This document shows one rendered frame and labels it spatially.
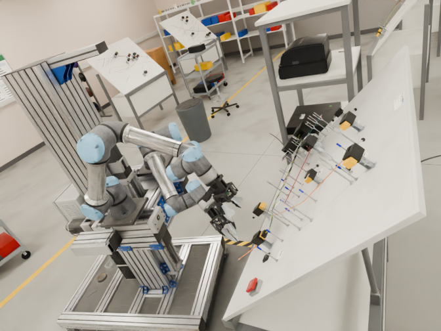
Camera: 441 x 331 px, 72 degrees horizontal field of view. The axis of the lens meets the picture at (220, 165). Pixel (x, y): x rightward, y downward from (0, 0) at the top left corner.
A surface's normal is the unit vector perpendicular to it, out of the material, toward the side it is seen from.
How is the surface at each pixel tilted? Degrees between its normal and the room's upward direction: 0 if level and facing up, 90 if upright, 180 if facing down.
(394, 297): 0
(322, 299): 0
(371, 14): 90
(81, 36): 90
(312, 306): 0
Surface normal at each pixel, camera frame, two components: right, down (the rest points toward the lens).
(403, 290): -0.29, -0.81
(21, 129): 0.81, 0.07
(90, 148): -0.25, 0.48
